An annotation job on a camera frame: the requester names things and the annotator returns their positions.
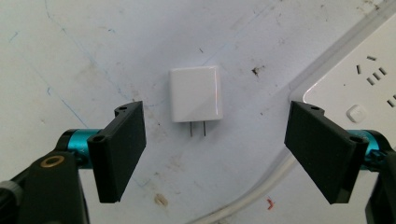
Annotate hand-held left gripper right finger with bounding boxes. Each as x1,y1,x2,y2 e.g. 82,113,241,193
283,100,385,205

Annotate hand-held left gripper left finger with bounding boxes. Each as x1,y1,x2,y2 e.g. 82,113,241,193
56,100,148,204

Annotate white power strip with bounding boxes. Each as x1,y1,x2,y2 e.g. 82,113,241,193
302,12,396,134

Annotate white charger plug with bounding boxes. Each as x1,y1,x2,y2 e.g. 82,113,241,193
168,64,224,138

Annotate white power strip cable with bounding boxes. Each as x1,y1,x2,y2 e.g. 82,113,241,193
186,152,298,224

